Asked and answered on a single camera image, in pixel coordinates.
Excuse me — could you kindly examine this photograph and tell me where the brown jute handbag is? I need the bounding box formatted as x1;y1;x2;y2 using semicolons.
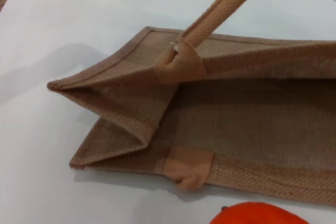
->
46;0;336;208

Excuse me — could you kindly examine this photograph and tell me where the orange fruit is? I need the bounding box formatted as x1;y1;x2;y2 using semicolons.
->
208;199;314;224

